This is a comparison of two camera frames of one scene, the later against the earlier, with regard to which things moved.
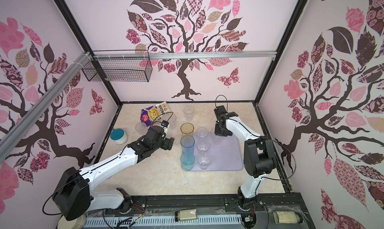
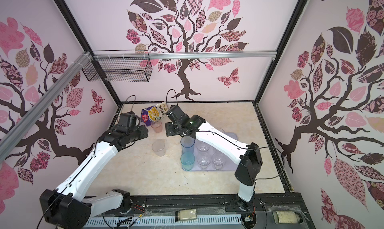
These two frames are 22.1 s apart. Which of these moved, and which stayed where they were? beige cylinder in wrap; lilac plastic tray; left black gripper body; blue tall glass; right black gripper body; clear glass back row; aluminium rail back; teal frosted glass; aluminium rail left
Moved: left black gripper body; right black gripper body; clear glass back row
Stayed: blue tall glass; teal frosted glass; aluminium rail left; lilac plastic tray; beige cylinder in wrap; aluminium rail back
